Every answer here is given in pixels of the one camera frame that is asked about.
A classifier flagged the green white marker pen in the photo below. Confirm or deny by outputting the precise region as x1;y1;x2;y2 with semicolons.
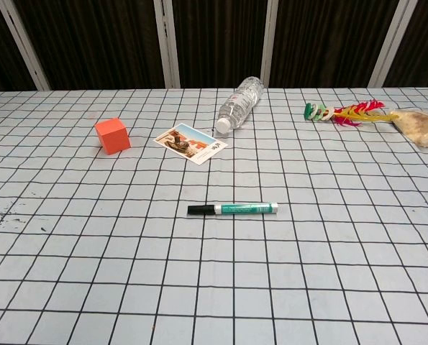
213;201;281;217

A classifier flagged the photo postcard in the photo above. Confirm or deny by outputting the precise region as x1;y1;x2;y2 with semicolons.
152;122;229;165

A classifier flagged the clear plastic water bottle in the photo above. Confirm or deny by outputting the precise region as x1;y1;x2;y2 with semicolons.
215;75;265;134

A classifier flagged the orange cube block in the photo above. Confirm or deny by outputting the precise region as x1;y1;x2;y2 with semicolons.
94;117;132;156

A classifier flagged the white black checked tablecloth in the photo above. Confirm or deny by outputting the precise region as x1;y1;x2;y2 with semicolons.
0;87;428;345

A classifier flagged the red yellow feather shuttlecock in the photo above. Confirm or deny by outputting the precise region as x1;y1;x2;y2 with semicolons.
303;99;394;127

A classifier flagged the white metal frame post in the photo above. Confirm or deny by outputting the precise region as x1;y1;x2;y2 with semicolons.
260;0;289;88
367;0;422;88
0;0;52;91
152;0;181;88

